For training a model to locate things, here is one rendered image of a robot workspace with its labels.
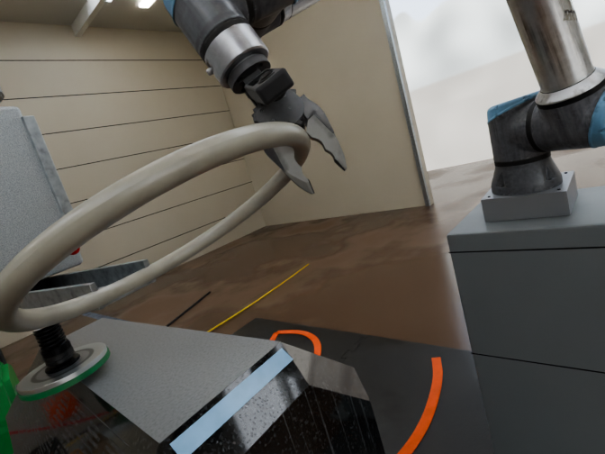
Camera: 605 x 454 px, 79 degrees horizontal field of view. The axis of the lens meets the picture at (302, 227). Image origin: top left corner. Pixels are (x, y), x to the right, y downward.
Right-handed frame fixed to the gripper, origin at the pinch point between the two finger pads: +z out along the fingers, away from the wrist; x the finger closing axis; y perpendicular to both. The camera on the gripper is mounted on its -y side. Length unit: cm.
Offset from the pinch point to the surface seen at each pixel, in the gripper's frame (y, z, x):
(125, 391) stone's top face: 33, 11, 64
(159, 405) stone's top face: 23, 17, 53
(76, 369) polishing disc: 39, -1, 75
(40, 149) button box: 37, -50, 49
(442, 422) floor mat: 98, 103, 8
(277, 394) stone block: 24, 30, 33
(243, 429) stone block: 17, 29, 39
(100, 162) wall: 502, -261, 196
